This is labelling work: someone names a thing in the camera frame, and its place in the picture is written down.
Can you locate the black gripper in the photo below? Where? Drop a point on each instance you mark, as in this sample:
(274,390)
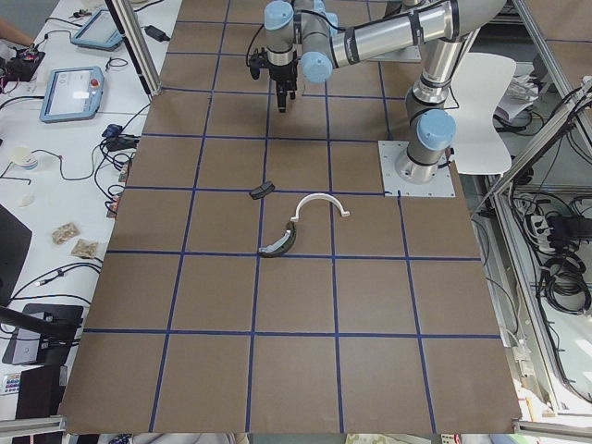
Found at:
(282,75)

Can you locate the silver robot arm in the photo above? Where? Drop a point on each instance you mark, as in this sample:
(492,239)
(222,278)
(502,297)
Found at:
(432,127)
(302,37)

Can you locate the small black brake pad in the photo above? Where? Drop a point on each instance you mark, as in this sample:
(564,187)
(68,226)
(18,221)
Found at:
(262,190)

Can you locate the black power adapter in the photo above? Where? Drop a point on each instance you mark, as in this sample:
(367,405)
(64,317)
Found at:
(156,33)

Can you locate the dark green curved brake shoe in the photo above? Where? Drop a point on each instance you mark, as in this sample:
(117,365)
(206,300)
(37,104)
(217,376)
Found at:
(282,245)

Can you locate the white chair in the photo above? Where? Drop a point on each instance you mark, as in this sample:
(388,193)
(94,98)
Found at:
(478,85)

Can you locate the blue teach pendant far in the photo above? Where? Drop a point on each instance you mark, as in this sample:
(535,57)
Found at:
(99,32)

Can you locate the blue teach pendant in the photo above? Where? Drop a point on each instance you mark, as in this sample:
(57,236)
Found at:
(72,94)
(99,32)

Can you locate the blue teach pendant near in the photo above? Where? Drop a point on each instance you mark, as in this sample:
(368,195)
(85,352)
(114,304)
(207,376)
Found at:
(72,94)

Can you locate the paper cup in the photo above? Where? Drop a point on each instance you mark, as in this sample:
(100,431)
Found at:
(23,156)

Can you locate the black monitor stand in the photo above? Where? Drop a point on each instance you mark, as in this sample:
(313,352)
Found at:
(43,334)

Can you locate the white curved plastic bracket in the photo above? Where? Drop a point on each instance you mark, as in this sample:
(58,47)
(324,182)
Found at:
(318,198)

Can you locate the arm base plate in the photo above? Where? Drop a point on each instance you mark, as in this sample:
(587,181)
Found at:
(403,178)
(406,55)

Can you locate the aluminium frame post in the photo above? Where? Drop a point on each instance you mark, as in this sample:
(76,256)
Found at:
(130,30)

